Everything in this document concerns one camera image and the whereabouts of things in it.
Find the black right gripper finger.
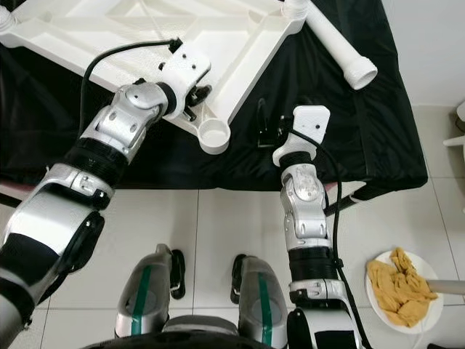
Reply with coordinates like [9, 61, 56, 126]
[256, 97, 270, 148]

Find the black cloth table cover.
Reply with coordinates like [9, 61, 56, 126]
[0, 0, 429, 198]

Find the silver right robot leg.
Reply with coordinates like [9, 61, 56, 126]
[231, 254, 290, 347]

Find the silver robot leg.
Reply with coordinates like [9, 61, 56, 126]
[115, 244, 187, 337]
[231, 254, 290, 347]

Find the white plastic chair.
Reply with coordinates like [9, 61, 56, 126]
[443, 102, 465, 172]

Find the silver left robot leg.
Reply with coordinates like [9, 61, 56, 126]
[115, 244, 187, 337]

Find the black robot waist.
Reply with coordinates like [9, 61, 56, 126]
[109, 331, 299, 349]

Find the grey pole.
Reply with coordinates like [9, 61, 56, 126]
[432, 278, 465, 296]

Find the white round plate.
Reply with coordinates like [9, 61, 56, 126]
[365, 250, 445, 334]

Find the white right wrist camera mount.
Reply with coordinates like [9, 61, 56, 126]
[272, 105, 332, 169]

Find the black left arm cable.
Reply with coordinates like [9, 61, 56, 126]
[78, 38, 184, 135]

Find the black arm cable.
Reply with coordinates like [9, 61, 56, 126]
[289, 129, 373, 344]
[78, 38, 184, 135]

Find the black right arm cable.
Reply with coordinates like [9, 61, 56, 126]
[289, 129, 373, 344]

